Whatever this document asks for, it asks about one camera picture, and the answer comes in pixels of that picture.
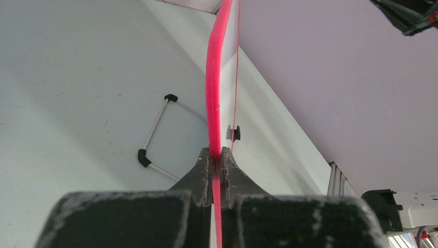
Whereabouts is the wire whiteboard stand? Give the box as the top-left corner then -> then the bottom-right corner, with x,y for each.
137,94 -> 207,181

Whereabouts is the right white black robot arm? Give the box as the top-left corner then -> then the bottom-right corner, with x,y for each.
361,1 -> 437,235

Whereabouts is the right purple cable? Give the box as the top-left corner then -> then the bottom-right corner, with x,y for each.
415,226 -> 428,248

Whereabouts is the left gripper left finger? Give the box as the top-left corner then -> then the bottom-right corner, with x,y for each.
35,148 -> 213,247

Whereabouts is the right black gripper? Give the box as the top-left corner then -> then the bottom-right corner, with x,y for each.
370,0 -> 437,37

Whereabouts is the pink framed whiteboard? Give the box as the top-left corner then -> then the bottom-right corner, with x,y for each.
205,1 -> 240,247

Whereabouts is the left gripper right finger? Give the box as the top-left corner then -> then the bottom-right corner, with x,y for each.
220,147 -> 388,247

